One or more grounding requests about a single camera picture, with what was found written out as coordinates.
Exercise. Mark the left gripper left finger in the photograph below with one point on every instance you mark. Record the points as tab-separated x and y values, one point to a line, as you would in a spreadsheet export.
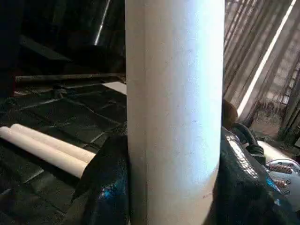
110	187

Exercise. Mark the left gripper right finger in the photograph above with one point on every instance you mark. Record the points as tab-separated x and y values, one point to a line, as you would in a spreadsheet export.
248	197

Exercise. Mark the white plastic table leg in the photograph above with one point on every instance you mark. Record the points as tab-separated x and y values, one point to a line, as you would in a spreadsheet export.
47	152
173	93
56	140

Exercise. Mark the long black bar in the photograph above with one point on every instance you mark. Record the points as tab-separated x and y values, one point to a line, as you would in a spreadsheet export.
70	77

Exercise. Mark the thin grey metal pole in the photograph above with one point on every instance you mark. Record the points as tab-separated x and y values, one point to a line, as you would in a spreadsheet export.
101	23

